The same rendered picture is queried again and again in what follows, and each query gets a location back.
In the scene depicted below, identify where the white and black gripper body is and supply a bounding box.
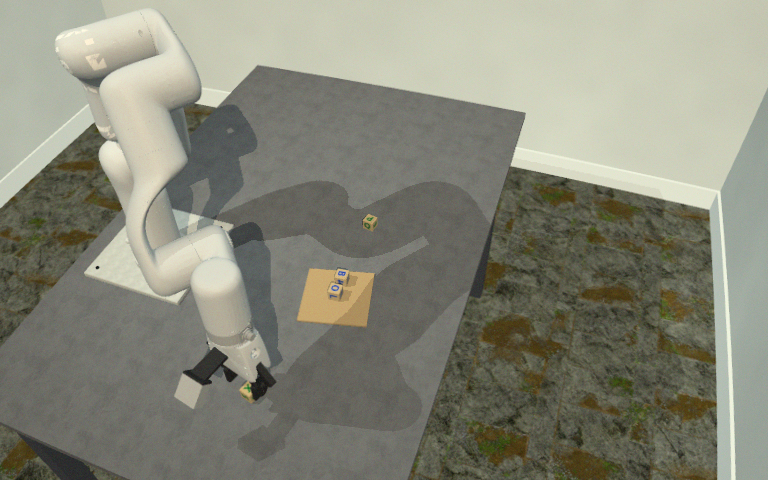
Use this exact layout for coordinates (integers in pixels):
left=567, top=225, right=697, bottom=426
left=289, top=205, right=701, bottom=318
left=206, top=327, right=271, bottom=382

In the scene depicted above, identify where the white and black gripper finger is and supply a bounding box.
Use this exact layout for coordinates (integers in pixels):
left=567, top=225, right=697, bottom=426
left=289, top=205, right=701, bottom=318
left=250, top=362, right=276, bottom=401
left=221, top=365, right=238, bottom=382

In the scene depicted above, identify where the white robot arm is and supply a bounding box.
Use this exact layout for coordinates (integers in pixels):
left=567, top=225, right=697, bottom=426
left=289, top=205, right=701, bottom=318
left=55, top=8, right=256, bottom=409

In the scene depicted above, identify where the tan flat mat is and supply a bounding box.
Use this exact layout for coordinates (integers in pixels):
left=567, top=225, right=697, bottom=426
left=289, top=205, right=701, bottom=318
left=297, top=268, right=375, bottom=327

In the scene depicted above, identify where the wooden letter block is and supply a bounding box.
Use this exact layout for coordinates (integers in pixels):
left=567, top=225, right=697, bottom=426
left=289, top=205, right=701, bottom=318
left=363, top=214, right=378, bottom=231
left=327, top=283, right=344, bottom=301
left=334, top=269, right=350, bottom=287
left=239, top=381, right=254, bottom=403

